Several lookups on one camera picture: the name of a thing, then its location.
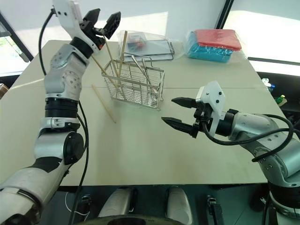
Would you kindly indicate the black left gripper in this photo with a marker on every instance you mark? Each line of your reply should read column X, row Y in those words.
column 90, row 30

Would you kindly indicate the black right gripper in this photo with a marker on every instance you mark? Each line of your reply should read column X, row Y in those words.
column 201, row 114

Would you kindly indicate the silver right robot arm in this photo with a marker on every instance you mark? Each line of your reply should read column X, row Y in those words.
column 253, row 126

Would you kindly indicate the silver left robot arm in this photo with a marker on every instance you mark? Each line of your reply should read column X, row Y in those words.
column 61, row 70

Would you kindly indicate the metal spoon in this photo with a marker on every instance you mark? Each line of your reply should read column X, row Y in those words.
column 138, row 65

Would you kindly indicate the wooden chopstick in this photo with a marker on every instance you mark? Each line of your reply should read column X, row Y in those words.
column 110, row 55
column 123, row 47
column 100, row 68
column 104, row 103

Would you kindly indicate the small colourful packet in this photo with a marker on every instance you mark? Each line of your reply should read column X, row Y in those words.
column 136, row 42

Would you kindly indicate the clear plastic bag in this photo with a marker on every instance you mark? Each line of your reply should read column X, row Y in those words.
column 154, row 38

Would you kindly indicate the silver rounded right leg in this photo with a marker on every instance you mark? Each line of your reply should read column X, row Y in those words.
column 178, row 204

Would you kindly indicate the silver rounded leg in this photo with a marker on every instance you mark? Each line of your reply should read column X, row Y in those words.
column 178, row 204
column 117, row 204

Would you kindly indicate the clear plastic bottle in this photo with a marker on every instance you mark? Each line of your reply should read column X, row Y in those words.
column 268, row 83

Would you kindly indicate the green capped bottle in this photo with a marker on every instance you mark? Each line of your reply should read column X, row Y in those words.
column 281, row 100

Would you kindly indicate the silver rounded left leg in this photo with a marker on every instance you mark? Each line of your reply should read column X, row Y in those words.
column 117, row 204

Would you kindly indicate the dark round robot torso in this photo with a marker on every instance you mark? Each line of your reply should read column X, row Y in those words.
column 131, row 221

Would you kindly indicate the brown cardboard box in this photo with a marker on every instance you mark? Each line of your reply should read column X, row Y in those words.
column 2, row 91

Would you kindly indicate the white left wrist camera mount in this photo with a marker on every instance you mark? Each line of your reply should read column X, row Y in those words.
column 68, row 16

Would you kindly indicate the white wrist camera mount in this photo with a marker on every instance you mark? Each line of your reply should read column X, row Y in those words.
column 214, row 98
column 68, row 16

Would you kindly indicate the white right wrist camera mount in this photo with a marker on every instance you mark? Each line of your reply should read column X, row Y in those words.
column 214, row 98

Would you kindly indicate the black slanted frame bar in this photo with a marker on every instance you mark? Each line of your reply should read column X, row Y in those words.
column 15, row 37

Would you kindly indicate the black table frame clamp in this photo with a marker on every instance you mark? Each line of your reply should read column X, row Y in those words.
column 214, row 211
column 86, row 201

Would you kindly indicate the black window frame post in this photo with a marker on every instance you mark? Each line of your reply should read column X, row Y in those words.
column 225, row 11

